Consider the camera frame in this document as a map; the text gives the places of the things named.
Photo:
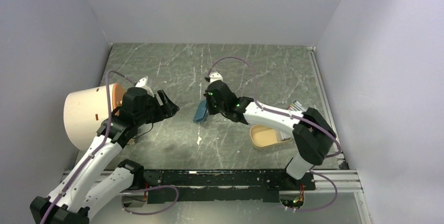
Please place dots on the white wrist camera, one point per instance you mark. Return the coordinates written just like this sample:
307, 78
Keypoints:
145, 83
213, 76

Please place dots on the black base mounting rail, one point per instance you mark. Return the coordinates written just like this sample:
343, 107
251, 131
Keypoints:
208, 185

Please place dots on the blue leather card holder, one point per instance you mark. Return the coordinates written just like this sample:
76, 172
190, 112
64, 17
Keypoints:
198, 111

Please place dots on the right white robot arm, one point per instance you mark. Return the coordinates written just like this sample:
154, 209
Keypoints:
312, 134

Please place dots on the credit cards stack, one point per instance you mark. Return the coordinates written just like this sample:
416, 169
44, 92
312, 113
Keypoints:
282, 136

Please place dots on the tan card tray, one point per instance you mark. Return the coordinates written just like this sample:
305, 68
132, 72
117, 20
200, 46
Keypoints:
263, 137

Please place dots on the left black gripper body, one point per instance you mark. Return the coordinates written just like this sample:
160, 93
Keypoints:
151, 113

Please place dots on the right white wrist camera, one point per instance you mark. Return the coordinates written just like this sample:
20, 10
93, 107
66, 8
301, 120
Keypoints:
213, 76

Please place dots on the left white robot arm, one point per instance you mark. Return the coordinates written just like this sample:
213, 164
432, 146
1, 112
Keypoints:
77, 199

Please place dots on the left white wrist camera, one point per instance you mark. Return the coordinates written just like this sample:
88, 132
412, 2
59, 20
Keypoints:
145, 83

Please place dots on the cream cylindrical container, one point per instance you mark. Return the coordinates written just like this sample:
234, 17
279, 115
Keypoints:
84, 111

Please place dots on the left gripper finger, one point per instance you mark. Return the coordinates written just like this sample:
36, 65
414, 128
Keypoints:
168, 110
163, 98

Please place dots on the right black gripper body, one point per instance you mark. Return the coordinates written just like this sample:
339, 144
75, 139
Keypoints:
214, 108

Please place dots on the coloured marker pack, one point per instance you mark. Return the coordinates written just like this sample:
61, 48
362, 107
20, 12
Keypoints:
296, 106

